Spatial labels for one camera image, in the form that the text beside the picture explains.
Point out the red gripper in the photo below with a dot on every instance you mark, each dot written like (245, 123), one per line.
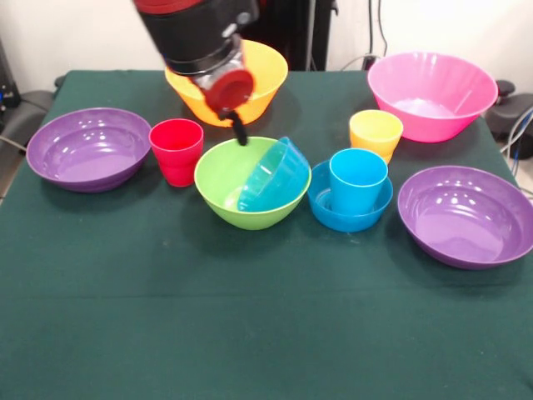
(231, 89)

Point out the green bowl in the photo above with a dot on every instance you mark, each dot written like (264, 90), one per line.
(220, 175)

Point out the orange bowl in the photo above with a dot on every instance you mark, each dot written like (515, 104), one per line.
(266, 71)

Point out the red cup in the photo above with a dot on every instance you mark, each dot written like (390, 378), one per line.
(177, 158)

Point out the blue bowl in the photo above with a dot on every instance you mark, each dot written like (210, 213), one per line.
(279, 183)
(350, 223)

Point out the orange cup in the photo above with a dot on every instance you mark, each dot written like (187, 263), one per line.
(375, 133)

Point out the blue cup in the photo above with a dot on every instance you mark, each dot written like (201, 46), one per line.
(356, 193)

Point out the pink bowl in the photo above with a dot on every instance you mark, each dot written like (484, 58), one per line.
(429, 125)

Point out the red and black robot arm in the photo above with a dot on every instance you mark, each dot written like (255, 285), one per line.
(187, 37)

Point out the black computer tower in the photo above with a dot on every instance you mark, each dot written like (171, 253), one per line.
(8, 83)

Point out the purple bowl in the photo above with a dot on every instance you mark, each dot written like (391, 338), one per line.
(83, 158)
(462, 225)

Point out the dark green tablecloth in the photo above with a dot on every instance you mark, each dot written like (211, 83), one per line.
(166, 333)

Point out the black knobbed device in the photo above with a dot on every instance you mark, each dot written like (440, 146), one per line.
(520, 108)

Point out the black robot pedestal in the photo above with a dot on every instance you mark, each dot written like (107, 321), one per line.
(300, 25)

